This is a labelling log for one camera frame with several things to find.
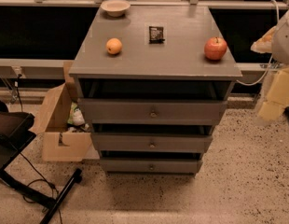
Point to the grey bottom drawer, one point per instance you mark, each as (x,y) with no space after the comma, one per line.
(150,166)

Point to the orange fruit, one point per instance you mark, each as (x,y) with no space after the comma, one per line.
(113,46)

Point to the grey drawer cabinet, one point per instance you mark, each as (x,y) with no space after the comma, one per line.
(174,70)

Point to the white green plush toy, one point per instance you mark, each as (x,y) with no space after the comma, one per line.
(75,116)

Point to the red apple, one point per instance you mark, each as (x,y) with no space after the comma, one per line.
(215,48)

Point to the black snack packet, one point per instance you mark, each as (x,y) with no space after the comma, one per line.
(156,35)

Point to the black stand with legs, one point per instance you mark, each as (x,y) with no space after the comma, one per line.
(15,136)

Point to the grey top drawer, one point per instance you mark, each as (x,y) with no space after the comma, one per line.
(159,112)

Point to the grey drawer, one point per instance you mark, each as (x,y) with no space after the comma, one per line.
(150,166)
(159,112)
(151,142)

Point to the metal railing frame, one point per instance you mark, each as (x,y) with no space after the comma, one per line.
(42,67)

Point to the wall power outlet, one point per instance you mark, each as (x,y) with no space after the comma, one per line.
(18,71)

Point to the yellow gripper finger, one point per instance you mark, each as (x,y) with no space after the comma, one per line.
(276,97)

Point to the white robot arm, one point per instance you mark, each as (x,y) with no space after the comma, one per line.
(276,42)

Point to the cardboard box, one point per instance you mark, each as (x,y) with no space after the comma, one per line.
(51,120)

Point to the beige bowl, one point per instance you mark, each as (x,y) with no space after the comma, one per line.
(115,8)

